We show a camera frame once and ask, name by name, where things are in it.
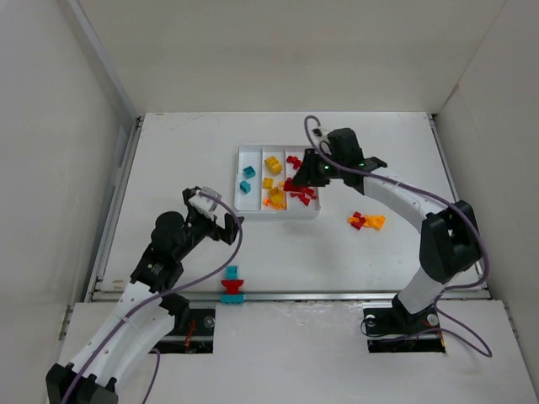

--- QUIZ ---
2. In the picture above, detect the red duplo brick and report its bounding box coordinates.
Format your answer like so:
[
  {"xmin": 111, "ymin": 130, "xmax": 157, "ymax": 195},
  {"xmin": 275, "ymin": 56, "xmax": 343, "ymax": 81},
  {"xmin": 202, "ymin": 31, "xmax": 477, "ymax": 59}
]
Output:
[{"xmin": 283, "ymin": 178, "xmax": 302, "ymax": 193}]

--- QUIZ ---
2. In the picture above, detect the yellow duplo brick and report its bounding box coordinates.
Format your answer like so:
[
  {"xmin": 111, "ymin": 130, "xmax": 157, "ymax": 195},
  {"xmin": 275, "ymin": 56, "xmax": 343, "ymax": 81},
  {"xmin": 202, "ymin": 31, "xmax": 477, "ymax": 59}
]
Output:
[{"xmin": 264, "ymin": 156, "xmax": 282, "ymax": 175}]

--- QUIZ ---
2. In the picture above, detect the teal frog duplo piece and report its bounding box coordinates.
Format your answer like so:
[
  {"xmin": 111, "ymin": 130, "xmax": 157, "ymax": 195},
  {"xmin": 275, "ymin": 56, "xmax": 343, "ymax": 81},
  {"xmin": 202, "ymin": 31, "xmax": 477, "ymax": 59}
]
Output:
[{"xmin": 221, "ymin": 265, "xmax": 245, "ymax": 305}]

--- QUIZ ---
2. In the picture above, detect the yellow striped slope duplo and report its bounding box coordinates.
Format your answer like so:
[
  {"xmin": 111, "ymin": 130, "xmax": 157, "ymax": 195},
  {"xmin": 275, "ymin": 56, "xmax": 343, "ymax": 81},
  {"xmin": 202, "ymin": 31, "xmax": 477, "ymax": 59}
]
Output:
[{"xmin": 268, "ymin": 187, "xmax": 286, "ymax": 205}]

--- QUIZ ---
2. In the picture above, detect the teal duplo brick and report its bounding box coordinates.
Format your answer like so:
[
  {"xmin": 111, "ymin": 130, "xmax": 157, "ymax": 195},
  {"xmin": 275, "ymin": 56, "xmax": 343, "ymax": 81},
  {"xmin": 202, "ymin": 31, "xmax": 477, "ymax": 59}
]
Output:
[
  {"xmin": 243, "ymin": 166, "xmax": 256, "ymax": 179},
  {"xmin": 238, "ymin": 180, "xmax": 251, "ymax": 194}
]

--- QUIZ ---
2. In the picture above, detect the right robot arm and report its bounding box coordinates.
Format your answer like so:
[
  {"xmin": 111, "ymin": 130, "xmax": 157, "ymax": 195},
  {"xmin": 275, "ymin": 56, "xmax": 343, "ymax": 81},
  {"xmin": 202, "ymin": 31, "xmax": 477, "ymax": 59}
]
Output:
[{"xmin": 292, "ymin": 128, "xmax": 488, "ymax": 324}]

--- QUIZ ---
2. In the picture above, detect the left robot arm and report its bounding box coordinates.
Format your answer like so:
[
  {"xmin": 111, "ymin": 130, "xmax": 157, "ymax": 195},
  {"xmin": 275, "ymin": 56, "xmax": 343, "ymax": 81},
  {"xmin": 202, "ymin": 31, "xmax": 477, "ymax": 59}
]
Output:
[{"xmin": 45, "ymin": 187, "xmax": 243, "ymax": 403}]

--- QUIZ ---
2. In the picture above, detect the red orange lego pile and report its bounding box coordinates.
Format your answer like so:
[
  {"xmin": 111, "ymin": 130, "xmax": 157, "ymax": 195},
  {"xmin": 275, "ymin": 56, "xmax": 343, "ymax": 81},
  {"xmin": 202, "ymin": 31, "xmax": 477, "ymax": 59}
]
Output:
[{"xmin": 347, "ymin": 211, "xmax": 387, "ymax": 231}]

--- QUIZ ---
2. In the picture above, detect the white three-compartment tray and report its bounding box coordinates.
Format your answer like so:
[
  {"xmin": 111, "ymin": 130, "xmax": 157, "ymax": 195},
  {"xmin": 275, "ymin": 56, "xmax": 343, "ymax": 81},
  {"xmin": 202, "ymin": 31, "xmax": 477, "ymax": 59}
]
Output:
[{"xmin": 233, "ymin": 145, "xmax": 321, "ymax": 220}]

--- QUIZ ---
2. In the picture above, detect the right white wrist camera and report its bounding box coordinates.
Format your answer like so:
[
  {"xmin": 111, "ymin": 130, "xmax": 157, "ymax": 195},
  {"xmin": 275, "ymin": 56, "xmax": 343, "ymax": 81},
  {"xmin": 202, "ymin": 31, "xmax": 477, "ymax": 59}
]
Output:
[{"xmin": 312, "ymin": 127, "xmax": 328, "ymax": 142}]

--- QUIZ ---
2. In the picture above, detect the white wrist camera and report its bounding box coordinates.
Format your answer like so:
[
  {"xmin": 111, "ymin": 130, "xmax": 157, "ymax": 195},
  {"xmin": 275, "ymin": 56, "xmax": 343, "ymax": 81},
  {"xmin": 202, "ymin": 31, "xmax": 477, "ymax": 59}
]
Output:
[
  {"xmin": 312, "ymin": 127, "xmax": 328, "ymax": 142},
  {"xmin": 188, "ymin": 187, "xmax": 221, "ymax": 220}
]

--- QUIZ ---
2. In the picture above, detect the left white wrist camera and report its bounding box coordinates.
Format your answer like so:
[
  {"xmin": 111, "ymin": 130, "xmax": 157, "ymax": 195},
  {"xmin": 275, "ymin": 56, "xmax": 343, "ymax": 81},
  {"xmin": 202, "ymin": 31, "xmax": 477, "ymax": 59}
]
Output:
[{"xmin": 188, "ymin": 187, "xmax": 221, "ymax": 220}]

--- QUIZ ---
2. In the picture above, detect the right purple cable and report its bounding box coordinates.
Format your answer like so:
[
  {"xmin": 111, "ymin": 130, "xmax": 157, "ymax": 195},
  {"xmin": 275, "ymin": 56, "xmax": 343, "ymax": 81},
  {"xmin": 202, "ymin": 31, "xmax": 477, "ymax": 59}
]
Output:
[{"xmin": 303, "ymin": 114, "xmax": 494, "ymax": 358}]

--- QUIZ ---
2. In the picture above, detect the purple cable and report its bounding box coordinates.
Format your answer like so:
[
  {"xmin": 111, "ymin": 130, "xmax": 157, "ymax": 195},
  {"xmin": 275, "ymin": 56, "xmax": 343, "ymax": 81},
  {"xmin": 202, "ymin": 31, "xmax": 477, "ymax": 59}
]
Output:
[
  {"xmin": 303, "ymin": 114, "xmax": 494, "ymax": 358},
  {"xmin": 58, "ymin": 189, "xmax": 245, "ymax": 404}
]

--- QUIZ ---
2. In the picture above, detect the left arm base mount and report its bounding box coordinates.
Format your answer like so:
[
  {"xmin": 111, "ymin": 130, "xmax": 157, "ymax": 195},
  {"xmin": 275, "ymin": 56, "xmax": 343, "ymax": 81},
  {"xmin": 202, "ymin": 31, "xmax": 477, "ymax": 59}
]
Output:
[{"xmin": 152, "ymin": 295, "xmax": 216, "ymax": 354}]

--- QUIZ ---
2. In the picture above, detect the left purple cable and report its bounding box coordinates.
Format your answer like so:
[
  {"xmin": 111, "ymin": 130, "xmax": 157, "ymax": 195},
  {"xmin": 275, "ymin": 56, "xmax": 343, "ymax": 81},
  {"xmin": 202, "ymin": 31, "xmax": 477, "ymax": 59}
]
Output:
[{"xmin": 58, "ymin": 189, "xmax": 245, "ymax": 404}]

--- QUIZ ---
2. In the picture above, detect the aluminium front rail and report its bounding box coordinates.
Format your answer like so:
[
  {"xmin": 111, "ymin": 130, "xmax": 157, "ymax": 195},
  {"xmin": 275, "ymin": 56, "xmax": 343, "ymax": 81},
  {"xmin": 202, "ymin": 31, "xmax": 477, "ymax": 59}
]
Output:
[{"xmin": 179, "ymin": 292, "xmax": 396, "ymax": 301}]

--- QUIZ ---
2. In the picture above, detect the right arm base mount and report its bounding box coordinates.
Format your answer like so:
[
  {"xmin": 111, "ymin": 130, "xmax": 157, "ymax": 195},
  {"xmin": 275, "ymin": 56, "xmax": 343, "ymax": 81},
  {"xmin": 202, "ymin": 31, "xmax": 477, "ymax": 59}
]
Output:
[{"xmin": 360, "ymin": 307, "xmax": 446, "ymax": 354}]

